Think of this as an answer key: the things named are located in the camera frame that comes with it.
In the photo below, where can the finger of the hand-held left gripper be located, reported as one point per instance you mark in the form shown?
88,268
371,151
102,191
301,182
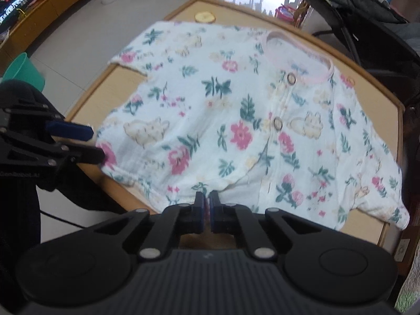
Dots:
70,130
85,154

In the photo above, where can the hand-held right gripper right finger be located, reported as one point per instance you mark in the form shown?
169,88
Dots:
214,211

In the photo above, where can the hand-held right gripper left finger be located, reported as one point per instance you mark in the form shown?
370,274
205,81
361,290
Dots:
200,211

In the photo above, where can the floral baby shirt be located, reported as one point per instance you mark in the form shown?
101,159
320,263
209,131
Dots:
229,105

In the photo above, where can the dark printed bag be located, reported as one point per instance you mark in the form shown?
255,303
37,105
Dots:
11,10

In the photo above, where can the round dried fruit slice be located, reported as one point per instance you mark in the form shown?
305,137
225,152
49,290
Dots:
204,17

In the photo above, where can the cardboard box with white label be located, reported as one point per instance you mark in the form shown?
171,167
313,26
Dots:
402,246

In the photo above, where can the pink round toy basket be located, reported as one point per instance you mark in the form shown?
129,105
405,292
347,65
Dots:
284,13

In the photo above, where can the beige hanging ribbon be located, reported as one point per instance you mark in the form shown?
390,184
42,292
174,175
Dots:
300,14

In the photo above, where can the grey folding lounge chair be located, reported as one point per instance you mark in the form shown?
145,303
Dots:
344,3

